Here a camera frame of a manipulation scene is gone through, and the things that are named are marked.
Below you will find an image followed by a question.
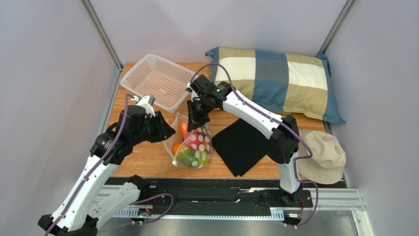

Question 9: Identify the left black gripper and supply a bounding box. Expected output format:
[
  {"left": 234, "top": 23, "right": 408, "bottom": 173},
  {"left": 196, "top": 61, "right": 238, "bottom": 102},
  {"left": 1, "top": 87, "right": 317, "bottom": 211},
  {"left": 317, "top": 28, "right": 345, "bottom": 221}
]
[{"left": 133, "top": 110, "right": 177, "bottom": 145}]

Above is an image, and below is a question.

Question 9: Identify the orange fake orange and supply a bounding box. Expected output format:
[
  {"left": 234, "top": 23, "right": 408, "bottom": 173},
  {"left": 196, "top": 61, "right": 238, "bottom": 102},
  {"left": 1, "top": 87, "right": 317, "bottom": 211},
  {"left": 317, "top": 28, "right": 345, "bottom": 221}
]
[{"left": 179, "top": 122, "right": 189, "bottom": 135}]

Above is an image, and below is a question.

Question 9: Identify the red fake apple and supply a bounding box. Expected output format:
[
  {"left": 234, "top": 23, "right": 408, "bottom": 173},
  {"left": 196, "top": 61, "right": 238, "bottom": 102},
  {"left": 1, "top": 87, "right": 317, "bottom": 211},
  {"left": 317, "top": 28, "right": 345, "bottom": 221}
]
[{"left": 183, "top": 128, "right": 211, "bottom": 152}]

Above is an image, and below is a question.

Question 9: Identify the clear zip top bag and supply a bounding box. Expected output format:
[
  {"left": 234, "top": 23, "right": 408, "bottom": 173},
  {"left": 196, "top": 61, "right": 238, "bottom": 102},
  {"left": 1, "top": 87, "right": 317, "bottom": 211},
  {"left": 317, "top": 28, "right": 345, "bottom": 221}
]
[{"left": 164, "top": 113, "right": 213, "bottom": 169}]

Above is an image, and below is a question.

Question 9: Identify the green orange fake mango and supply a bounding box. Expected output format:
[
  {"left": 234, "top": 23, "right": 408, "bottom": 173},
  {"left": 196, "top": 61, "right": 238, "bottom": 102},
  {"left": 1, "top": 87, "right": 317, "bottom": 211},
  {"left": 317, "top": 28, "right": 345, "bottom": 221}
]
[{"left": 177, "top": 146, "right": 198, "bottom": 167}]

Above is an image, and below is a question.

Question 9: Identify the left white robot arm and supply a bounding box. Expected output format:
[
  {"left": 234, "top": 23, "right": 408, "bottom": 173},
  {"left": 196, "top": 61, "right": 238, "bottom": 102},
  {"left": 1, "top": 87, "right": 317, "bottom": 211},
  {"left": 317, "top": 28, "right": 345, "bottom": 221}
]
[{"left": 38, "top": 105, "right": 176, "bottom": 236}]

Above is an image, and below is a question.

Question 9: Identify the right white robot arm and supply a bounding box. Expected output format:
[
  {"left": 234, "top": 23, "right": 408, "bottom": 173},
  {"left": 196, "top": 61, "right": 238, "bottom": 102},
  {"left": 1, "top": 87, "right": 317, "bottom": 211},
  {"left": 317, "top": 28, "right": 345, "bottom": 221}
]
[{"left": 186, "top": 75, "right": 305, "bottom": 202}]

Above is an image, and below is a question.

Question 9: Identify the small orange fake fruit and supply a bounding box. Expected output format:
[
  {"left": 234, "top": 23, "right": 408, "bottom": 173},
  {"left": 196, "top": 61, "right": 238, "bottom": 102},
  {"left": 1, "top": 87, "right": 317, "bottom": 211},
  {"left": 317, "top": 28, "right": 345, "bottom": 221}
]
[{"left": 172, "top": 143, "right": 181, "bottom": 155}]

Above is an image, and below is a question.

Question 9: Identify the green fake apple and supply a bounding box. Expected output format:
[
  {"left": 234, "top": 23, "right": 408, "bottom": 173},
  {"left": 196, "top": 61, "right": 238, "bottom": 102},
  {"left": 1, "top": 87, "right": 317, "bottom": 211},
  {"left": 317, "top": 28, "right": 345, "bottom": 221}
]
[{"left": 195, "top": 150, "right": 209, "bottom": 166}]

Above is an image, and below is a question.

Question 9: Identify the white plastic basket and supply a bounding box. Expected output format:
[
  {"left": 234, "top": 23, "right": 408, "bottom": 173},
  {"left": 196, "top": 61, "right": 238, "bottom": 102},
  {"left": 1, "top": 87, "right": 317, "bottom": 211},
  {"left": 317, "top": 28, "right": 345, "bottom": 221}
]
[{"left": 120, "top": 54, "right": 194, "bottom": 113}]

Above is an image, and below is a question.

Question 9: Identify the black folded cloth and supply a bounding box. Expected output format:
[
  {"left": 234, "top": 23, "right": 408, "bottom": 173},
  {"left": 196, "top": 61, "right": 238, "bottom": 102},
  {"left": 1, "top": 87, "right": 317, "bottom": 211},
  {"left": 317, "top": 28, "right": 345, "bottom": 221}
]
[{"left": 211, "top": 118, "right": 279, "bottom": 179}]

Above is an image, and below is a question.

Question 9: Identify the blue beige checkered pillow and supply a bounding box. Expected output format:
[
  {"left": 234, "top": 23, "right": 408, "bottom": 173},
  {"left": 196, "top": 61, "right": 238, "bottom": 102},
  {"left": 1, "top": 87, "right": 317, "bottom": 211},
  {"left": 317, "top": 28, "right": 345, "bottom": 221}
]
[{"left": 205, "top": 47, "right": 346, "bottom": 124}]

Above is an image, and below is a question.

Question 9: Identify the beige bucket hat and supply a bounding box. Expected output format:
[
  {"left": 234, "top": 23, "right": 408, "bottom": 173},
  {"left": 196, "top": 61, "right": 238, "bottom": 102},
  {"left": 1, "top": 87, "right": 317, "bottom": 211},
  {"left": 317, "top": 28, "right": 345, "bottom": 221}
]
[{"left": 297, "top": 130, "right": 346, "bottom": 185}]

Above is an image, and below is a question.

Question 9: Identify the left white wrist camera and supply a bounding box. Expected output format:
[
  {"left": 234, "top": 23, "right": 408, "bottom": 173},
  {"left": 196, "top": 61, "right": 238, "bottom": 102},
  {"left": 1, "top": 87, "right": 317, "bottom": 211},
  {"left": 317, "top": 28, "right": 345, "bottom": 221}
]
[{"left": 136, "top": 94, "right": 155, "bottom": 117}]

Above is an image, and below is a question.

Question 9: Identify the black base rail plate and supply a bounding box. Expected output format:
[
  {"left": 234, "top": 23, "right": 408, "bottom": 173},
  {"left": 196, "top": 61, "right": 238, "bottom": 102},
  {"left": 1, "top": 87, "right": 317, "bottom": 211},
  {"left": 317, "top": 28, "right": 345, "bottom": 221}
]
[{"left": 98, "top": 177, "right": 348, "bottom": 218}]

